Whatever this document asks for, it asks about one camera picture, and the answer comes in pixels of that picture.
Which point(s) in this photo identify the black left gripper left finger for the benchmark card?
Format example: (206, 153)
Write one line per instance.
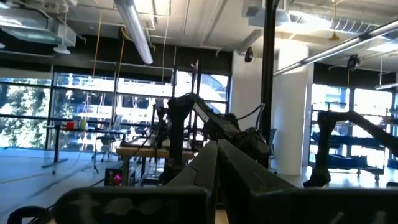
(140, 205)

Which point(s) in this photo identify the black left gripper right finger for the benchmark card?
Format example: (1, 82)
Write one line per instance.
(280, 205)

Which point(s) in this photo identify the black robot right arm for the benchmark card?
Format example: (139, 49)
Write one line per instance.
(177, 133)

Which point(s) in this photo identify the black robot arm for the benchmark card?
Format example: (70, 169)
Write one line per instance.
(326, 140)

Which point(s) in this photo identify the black box pink light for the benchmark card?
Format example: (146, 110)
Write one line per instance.
(116, 179)

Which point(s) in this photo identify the wooden work table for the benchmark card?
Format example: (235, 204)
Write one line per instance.
(140, 152)

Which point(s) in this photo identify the white square pillar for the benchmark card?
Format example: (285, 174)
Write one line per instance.
(292, 109)

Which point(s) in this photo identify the black office chair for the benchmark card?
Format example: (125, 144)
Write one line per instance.
(105, 139)

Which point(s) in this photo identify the blue shelf cart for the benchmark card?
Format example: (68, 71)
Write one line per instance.
(348, 161)

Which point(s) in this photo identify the green bottle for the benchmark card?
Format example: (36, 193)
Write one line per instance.
(83, 125)

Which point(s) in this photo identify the black standing desk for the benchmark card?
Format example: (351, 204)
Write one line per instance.
(57, 143)

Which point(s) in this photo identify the red cup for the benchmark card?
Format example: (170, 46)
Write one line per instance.
(70, 125)

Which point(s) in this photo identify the long white tube light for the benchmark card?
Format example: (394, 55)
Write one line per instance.
(136, 34)

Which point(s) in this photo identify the white dome lamp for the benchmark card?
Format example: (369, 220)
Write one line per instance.
(61, 49)

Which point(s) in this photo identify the grey ceiling air unit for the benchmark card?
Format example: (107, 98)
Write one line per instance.
(37, 31)

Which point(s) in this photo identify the black metal frame stand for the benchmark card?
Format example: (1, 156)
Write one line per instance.
(195, 77)

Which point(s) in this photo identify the long ceiling light rail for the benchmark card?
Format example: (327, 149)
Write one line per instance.
(342, 46)

